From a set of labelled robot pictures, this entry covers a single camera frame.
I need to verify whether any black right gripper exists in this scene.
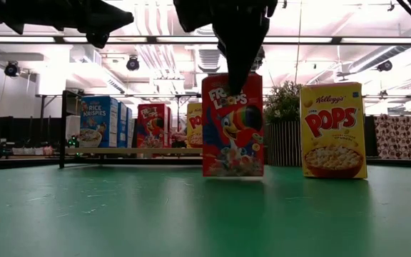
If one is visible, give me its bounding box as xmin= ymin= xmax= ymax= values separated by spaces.
xmin=173 ymin=0 xmax=278 ymax=96

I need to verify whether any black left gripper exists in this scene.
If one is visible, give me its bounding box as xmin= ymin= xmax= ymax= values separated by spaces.
xmin=0 ymin=0 xmax=136 ymax=50

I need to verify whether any red Froot Loops cereal box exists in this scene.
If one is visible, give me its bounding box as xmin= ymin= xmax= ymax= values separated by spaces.
xmin=201 ymin=73 xmax=265 ymax=178
xmin=166 ymin=106 xmax=173 ymax=148
xmin=136 ymin=103 xmax=168 ymax=149

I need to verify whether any yellow Corn Pops cereal box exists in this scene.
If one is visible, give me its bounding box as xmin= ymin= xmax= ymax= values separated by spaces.
xmin=186 ymin=102 xmax=203 ymax=149
xmin=300 ymin=81 xmax=368 ymax=179

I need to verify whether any black ceiling spotlight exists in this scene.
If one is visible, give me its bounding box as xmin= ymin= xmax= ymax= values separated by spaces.
xmin=4 ymin=60 xmax=21 ymax=78
xmin=253 ymin=45 xmax=266 ymax=72
xmin=126 ymin=55 xmax=141 ymax=72
xmin=376 ymin=59 xmax=394 ymax=73

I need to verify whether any artificial plant in striped pot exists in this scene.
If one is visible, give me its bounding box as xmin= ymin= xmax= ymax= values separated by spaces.
xmin=263 ymin=81 xmax=305 ymax=167

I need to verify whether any black screen row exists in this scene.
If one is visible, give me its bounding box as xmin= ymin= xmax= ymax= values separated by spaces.
xmin=0 ymin=116 xmax=62 ymax=148

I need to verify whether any brown white patterned panel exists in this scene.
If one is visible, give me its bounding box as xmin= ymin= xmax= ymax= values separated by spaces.
xmin=374 ymin=114 xmax=411 ymax=160

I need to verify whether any green table mat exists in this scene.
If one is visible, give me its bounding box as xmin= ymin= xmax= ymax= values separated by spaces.
xmin=0 ymin=164 xmax=411 ymax=257

